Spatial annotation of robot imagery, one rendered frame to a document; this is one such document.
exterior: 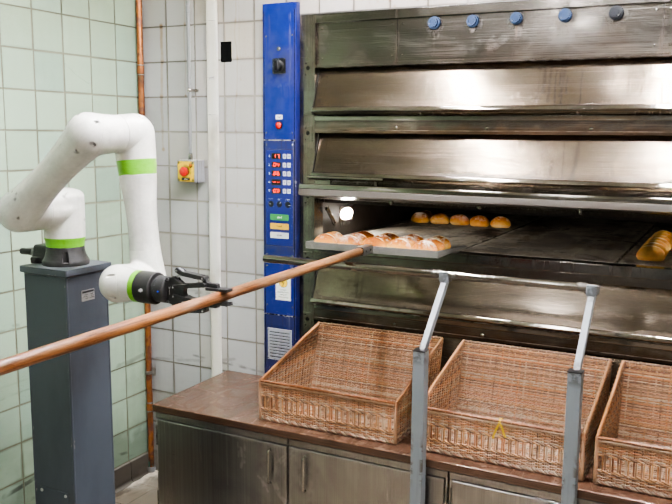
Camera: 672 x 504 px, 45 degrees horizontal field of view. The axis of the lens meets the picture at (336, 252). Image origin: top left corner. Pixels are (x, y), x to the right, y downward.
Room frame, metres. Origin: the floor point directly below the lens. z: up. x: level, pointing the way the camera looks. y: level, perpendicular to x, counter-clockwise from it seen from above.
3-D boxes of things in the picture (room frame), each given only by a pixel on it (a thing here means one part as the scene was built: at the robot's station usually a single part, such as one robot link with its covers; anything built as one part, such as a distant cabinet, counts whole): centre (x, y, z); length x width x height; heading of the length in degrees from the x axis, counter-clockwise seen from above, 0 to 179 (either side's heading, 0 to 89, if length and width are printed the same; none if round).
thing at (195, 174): (3.55, 0.64, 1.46); 0.10 x 0.07 x 0.10; 63
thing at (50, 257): (2.62, 0.93, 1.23); 0.26 x 0.15 x 0.06; 63
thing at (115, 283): (2.28, 0.61, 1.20); 0.14 x 0.13 x 0.11; 64
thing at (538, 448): (2.66, -0.62, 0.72); 0.56 x 0.49 x 0.28; 63
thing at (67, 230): (2.59, 0.89, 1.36); 0.16 x 0.13 x 0.19; 147
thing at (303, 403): (2.94, -0.07, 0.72); 0.56 x 0.49 x 0.28; 63
